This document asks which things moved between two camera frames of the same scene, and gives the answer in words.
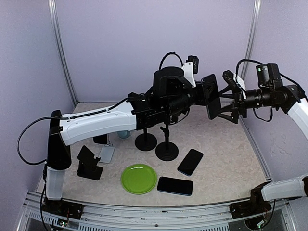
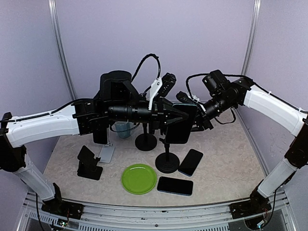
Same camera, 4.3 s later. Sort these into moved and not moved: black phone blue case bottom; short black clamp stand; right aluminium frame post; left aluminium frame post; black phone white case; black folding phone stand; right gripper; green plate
Moved: right gripper; short black clamp stand
Not moved: black folding phone stand; right aluminium frame post; black phone blue case bottom; black phone white case; green plate; left aluminium frame post
